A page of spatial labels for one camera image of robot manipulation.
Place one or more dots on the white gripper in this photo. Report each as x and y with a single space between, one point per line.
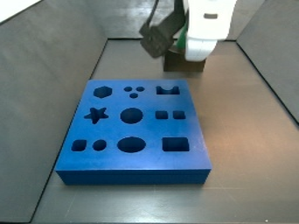
209 26

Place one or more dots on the green oval cylinder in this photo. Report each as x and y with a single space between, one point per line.
181 42

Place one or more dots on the black curved cradle fixture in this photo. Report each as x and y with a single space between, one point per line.
175 62

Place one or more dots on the blue shape sorter block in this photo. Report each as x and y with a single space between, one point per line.
134 135

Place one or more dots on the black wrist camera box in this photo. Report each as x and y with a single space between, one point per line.
158 36

